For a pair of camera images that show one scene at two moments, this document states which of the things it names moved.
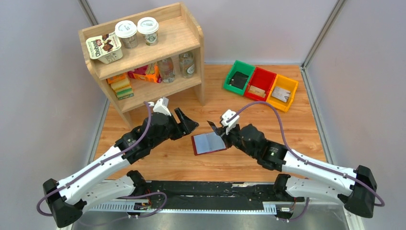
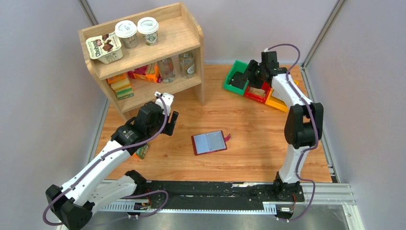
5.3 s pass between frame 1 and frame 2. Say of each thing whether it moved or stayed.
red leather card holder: stayed
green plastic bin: stayed
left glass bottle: stayed
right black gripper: moved
